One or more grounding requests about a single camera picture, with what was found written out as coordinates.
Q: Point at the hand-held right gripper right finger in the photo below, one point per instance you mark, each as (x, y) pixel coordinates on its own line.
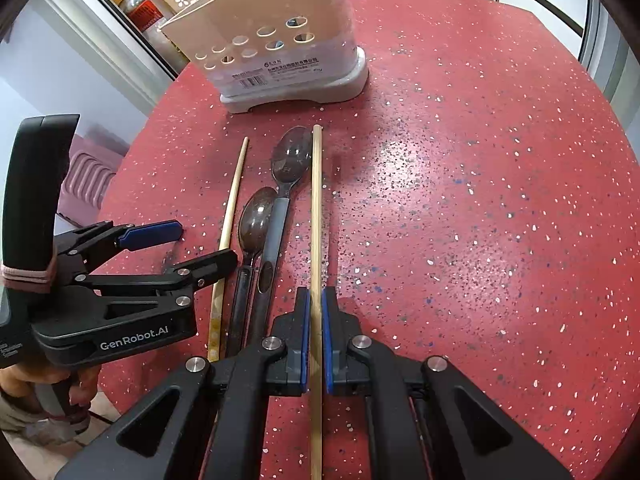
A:
(328, 340)

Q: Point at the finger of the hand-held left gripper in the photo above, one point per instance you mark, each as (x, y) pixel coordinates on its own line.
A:
(200, 267)
(150, 232)

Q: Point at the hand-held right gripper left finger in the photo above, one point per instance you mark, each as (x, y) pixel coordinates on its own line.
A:
(303, 340)

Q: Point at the wooden chopstick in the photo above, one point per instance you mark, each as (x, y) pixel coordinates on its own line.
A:
(232, 210)
(316, 210)

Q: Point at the beige plastic utensil holder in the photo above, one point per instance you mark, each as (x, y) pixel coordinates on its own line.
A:
(260, 67)

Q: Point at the person's left hand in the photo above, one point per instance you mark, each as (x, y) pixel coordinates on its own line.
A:
(75, 377)

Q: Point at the pink plastic stool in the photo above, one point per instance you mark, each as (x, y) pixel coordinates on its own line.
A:
(87, 175)

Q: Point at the pink elastic band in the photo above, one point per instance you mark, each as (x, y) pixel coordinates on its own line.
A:
(25, 277)

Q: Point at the red plastic basket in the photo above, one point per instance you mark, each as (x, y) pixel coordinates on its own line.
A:
(147, 15)

